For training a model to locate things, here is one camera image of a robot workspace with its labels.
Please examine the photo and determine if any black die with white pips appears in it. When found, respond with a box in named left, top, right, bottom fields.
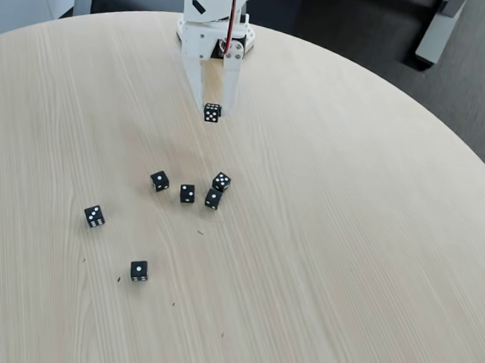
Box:
left=82, top=203, right=107, bottom=229
left=148, top=169, right=171, bottom=194
left=129, top=258, right=150, bottom=283
left=202, top=102, right=223, bottom=124
left=203, top=187, right=225, bottom=212
left=179, top=183, right=197, bottom=206
left=211, top=170, right=233, bottom=194

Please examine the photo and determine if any dark upholstered bench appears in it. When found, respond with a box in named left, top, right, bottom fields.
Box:
left=252, top=0, right=438, bottom=72

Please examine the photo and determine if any grey table leg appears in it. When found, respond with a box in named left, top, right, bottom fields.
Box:
left=414, top=0, right=468, bottom=68

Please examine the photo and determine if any red black servo cable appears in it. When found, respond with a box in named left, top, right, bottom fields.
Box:
left=196, top=0, right=243, bottom=58

